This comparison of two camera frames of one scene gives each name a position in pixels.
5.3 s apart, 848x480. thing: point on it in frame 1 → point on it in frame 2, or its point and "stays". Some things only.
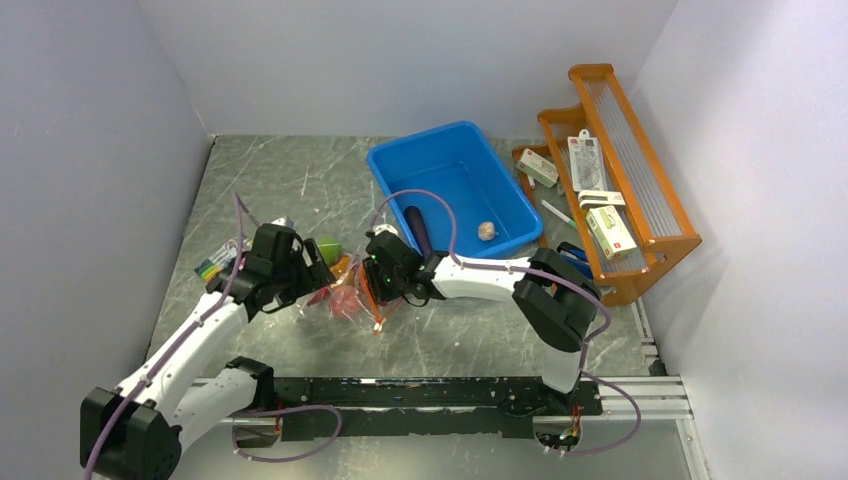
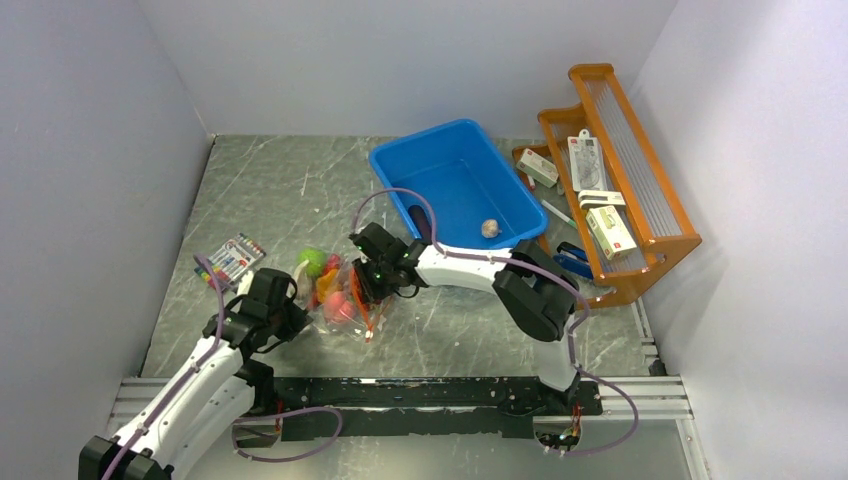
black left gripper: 313,276 → 299,318
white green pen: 558,212 stays
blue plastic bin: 492,214 stays
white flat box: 590,200 stays
